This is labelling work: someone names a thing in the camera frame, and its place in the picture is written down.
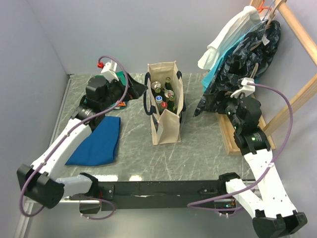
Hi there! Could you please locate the red top beverage can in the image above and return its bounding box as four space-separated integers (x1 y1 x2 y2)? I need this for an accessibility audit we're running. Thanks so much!
164 90 174 99

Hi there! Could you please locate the white hanging shirt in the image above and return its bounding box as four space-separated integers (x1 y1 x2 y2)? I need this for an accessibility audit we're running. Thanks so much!
198 5 261 70

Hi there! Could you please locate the teal hanging shirt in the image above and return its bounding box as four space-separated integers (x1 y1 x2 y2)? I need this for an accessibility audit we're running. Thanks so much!
202 34 246 92

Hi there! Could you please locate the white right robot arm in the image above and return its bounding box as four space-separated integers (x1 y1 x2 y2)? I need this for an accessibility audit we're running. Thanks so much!
217 90 308 238

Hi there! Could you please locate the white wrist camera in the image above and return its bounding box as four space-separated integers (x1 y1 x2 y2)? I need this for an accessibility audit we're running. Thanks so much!
97 60 119 82
230 77 255 98

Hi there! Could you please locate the folded blue cloth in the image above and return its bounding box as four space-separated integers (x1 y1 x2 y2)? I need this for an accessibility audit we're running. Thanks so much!
66 116 121 167

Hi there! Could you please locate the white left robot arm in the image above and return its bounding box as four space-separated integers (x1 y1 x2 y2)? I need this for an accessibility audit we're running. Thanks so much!
17 73 148 209

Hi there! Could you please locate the red cap cola bottle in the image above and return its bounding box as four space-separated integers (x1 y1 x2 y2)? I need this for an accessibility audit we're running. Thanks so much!
160 102 168 114

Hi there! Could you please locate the dark patterned hanging shirt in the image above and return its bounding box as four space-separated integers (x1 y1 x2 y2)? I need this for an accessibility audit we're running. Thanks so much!
194 20 281 117

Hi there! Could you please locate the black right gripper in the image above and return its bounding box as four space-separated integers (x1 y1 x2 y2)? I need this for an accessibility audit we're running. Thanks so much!
204 87 247 130

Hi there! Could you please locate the aluminium frame rail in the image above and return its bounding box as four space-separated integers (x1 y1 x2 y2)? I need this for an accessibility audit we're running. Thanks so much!
13 74 100 238

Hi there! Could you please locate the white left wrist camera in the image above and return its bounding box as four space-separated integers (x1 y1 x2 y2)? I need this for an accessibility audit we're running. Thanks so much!
97 60 119 82

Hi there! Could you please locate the orange plastic hanger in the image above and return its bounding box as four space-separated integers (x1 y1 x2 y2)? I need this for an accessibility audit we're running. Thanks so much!
257 0 270 13

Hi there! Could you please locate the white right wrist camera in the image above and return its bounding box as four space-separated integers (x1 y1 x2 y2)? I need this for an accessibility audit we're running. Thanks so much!
230 77 255 98

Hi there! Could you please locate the folded green t-shirt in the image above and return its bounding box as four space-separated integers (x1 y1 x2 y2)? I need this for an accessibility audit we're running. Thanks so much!
80 71 126 112

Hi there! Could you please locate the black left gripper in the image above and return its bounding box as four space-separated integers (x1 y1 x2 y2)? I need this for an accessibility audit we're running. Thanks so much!
100 72 148 110

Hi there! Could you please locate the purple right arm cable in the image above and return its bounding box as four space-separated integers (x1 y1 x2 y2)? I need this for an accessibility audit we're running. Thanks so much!
187 83 294 219

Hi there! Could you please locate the blue cap water bottle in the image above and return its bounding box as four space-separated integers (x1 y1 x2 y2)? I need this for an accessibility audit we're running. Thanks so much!
155 95 163 114

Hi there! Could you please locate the wooden clothes rack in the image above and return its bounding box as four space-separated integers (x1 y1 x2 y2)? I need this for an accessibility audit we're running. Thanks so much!
215 0 317 156

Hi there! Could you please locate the green glass bottle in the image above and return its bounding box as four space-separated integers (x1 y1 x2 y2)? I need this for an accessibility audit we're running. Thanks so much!
164 77 173 91
167 95 176 113

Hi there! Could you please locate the beige canvas tote bag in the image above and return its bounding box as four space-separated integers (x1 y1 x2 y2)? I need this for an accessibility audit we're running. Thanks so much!
143 61 186 145

